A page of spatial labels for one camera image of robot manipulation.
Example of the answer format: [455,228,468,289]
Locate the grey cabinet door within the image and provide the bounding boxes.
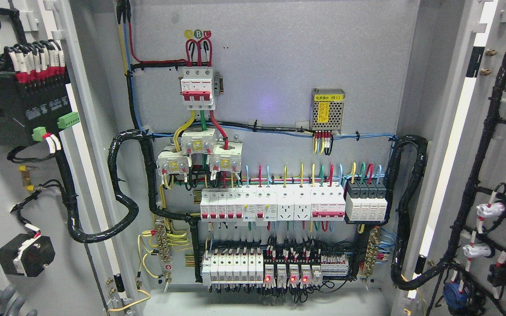
[0,0,141,316]
[391,0,506,316]

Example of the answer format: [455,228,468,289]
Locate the grey cabinet body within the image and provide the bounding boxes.
[68,0,483,316]

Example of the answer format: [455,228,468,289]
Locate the white current transformer cluster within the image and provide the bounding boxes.
[156,127,242,179]

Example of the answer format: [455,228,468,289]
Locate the white socket breaker row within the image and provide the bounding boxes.
[199,184,345,226]

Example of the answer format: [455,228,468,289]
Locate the red white main breaker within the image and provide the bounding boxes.
[181,67,223,111]

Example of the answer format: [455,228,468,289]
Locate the perforated metal power supply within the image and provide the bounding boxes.
[311,88,345,132]

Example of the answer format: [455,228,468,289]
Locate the relay terminal row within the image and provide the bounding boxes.
[201,237,351,296]

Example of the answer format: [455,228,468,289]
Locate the brass ground bar left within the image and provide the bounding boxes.
[154,217,172,292]

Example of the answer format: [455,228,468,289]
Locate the brass ground bar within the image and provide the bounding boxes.
[154,217,172,292]
[361,226,381,278]

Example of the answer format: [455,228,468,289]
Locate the black white surge protector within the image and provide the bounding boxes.
[345,180,387,223]

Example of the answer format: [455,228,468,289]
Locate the brass ground bar right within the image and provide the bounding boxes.
[361,226,381,278]

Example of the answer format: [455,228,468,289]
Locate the black digital power meter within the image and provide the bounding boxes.
[0,72,80,147]

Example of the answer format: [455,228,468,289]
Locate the black cable loom left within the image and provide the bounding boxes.
[66,129,201,243]

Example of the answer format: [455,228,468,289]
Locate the black cable loom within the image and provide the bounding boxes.
[386,135,429,290]
[66,129,201,243]

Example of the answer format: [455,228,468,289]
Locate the black cable loom right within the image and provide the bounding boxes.
[386,135,429,290]

